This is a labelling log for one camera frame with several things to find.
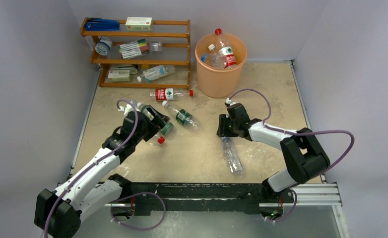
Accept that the clear bottle purple label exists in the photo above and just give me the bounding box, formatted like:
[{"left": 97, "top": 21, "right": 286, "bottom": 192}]
[{"left": 221, "top": 137, "right": 244, "bottom": 174}]

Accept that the clear bottle blue label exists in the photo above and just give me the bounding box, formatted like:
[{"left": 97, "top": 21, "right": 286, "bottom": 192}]
[{"left": 200, "top": 53, "right": 227, "bottom": 69}]

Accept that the red label bottle red cap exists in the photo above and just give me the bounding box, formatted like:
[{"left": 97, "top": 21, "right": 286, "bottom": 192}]
[{"left": 214, "top": 28, "right": 238, "bottom": 68}]

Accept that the clear plastic bottle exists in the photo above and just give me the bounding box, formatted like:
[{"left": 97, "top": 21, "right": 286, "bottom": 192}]
[{"left": 208, "top": 44, "right": 219, "bottom": 54}]

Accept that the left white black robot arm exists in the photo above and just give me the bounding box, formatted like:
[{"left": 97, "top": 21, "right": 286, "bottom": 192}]
[{"left": 34, "top": 104, "right": 166, "bottom": 238}]

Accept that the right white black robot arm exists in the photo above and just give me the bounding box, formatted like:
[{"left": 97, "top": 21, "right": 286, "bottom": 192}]
[{"left": 216, "top": 100, "right": 331, "bottom": 202}]

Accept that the orange plastic bin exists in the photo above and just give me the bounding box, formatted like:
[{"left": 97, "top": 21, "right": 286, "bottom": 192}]
[{"left": 194, "top": 33, "right": 248, "bottom": 98}]

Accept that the green tinted plastic bottle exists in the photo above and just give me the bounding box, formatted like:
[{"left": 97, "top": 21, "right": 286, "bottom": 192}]
[{"left": 137, "top": 103, "right": 174, "bottom": 136}]

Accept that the red label bottle left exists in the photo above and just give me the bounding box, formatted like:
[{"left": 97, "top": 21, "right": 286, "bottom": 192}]
[{"left": 152, "top": 132, "right": 165, "bottom": 144}]

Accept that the dark green label clear bottle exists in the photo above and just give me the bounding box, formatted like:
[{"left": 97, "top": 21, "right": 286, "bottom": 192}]
[{"left": 161, "top": 101, "right": 199, "bottom": 130}]

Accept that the red label bottle near shelf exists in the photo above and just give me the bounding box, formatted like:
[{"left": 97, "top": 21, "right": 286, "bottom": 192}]
[{"left": 149, "top": 88, "right": 194, "bottom": 102}]

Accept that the clear bottle on shelf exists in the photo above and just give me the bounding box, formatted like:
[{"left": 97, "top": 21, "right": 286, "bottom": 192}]
[{"left": 136, "top": 65, "right": 176, "bottom": 82}]

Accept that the white box on bottom shelf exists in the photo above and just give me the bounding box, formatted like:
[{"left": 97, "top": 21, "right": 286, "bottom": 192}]
[{"left": 108, "top": 69, "right": 130, "bottom": 82}]

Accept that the wooden three-tier shelf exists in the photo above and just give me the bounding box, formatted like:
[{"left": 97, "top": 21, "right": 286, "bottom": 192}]
[{"left": 80, "top": 19, "right": 192, "bottom": 89}]

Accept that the pack of coloured markers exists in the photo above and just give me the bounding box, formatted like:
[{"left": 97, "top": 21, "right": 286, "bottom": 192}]
[{"left": 119, "top": 39, "right": 150, "bottom": 59}]

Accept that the small clear jar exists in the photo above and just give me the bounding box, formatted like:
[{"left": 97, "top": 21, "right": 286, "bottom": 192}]
[{"left": 149, "top": 42, "right": 162, "bottom": 52}]

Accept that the blue white tape roll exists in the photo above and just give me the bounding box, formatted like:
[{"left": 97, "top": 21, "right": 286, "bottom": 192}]
[{"left": 95, "top": 37, "right": 113, "bottom": 56}]

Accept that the white green small box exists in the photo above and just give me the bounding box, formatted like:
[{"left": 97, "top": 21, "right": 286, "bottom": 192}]
[{"left": 125, "top": 17, "right": 153, "bottom": 31}]

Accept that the blue stapler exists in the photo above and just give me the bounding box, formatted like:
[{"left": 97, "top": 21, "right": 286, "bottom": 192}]
[{"left": 83, "top": 17, "right": 120, "bottom": 31}]

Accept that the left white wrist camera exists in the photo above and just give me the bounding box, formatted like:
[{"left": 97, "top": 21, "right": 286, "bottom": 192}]
[{"left": 117, "top": 100, "right": 139, "bottom": 117}]

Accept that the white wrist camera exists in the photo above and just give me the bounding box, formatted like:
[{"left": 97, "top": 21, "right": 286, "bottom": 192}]
[
  {"left": 225, "top": 98, "right": 238, "bottom": 117},
  {"left": 117, "top": 100, "right": 139, "bottom": 117}
]

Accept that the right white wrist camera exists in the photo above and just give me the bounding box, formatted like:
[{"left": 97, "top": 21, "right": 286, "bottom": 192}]
[{"left": 225, "top": 98, "right": 238, "bottom": 117}]

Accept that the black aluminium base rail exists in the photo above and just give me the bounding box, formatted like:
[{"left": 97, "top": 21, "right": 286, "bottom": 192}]
[{"left": 52, "top": 182, "right": 342, "bottom": 218}]

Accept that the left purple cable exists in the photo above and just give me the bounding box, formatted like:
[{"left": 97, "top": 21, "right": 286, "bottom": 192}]
[{"left": 43, "top": 99, "right": 166, "bottom": 238}]

